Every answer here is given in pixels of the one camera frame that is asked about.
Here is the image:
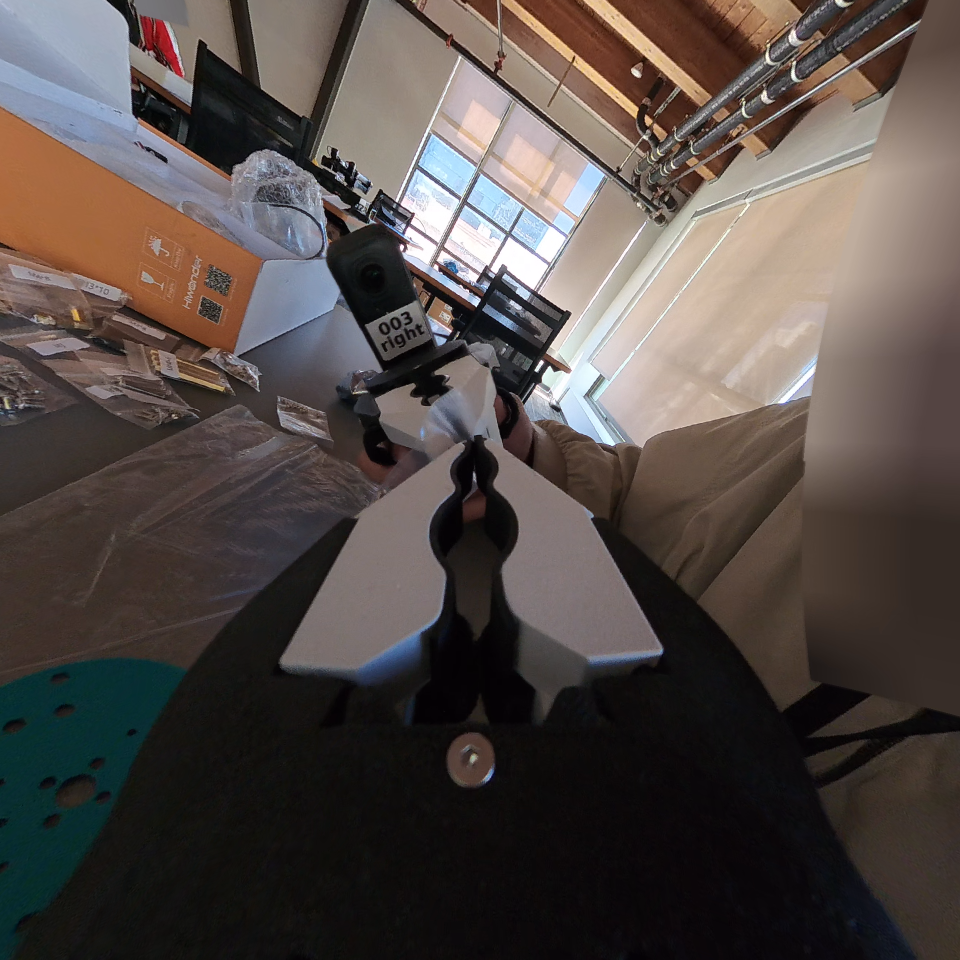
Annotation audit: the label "black chair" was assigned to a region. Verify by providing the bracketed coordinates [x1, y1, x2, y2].
[450, 266, 571, 402]

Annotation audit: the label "person's right forearm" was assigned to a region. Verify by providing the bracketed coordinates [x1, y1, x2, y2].
[525, 397, 811, 601]

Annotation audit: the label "teal round metal plate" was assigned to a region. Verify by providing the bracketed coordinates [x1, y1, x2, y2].
[0, 651, 189, 939]

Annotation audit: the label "orange cardboard box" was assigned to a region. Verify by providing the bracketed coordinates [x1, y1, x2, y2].
[0, 0, 354, 357]

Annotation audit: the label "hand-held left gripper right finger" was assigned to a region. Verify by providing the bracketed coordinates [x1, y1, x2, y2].
[477, 438, 666, 687]

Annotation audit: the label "large clear plastic bag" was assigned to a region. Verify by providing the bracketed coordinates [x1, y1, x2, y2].
[0, 405, 391, 676]

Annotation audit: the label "ceiling pipes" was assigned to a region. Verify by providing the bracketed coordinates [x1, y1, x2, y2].
[615, 0, 924, 226]

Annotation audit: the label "bubble wrap bundle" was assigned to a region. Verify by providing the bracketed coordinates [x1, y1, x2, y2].
[228, 150, 327, 260]

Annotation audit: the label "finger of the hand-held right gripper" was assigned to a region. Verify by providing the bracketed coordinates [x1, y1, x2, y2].
[456, 366, 501, 442]
[377, 388, 430, 453]

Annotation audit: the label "person's beige jacket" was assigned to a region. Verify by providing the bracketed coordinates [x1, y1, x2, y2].
[675, 517, 960, 960]

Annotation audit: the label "pile of clear hardware packets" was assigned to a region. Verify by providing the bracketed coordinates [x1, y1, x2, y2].
[0, 247, 335, 444]

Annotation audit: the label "person's right hand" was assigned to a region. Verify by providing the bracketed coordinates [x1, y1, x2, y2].
[358, 393, 535, 526]

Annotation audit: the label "large window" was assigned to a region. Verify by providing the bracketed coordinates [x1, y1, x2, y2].
[401, 131, 609, 286]

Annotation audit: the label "small labelled screw bag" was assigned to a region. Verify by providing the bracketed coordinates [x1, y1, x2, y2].
[416, 375, 492, 459]

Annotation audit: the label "black computer monitor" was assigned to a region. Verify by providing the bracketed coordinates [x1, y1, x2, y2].
[183, 41, 316, 177]

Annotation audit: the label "wooden background desk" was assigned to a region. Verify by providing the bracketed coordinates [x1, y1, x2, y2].
[131, 67, 571, 376]

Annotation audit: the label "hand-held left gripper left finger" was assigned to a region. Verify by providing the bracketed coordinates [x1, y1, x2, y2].
[279, 441, 478, 687]

